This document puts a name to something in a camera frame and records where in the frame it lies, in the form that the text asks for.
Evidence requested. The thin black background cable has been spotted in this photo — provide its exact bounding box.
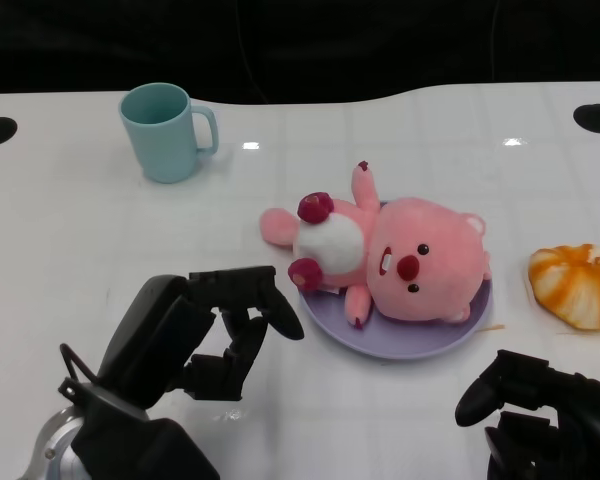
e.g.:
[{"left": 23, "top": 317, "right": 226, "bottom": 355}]
[
  {"left": 490, "top": 0, "right": 501, "bottom": 82},
  {"left": 234, "top": 0, "right": 271, "bottom": 105}
]

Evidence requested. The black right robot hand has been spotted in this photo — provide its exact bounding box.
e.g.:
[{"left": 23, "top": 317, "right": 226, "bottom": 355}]
[{"left": 454, "top": 349, "right": 600, "bottom": 480}]

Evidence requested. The lavender plastic plate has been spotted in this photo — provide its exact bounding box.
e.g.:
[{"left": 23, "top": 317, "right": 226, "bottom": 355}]
[{"left": 298, "top": 200, "right": 495, "bottom": 361}]

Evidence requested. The orange and white bread toy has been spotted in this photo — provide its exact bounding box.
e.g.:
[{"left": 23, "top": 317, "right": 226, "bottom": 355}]
[{"left": 528, "top": 243, "right": 600, "bottom": 332}]

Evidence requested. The pink plush beaver doll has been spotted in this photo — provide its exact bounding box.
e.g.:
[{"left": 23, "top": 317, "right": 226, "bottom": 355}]
[{"left": 258, "top": 160, "right": 493, "bottom": 331}]

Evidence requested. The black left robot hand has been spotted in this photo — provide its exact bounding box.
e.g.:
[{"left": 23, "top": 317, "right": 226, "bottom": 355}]
[{"left": 97, "top": 266, "right": 305, "bottom": 409}]

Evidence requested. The teal plastic mug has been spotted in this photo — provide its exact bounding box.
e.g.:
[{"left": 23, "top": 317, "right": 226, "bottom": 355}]
[{"left": 118, "top": 82, "right": 220, "bottom": 185}]

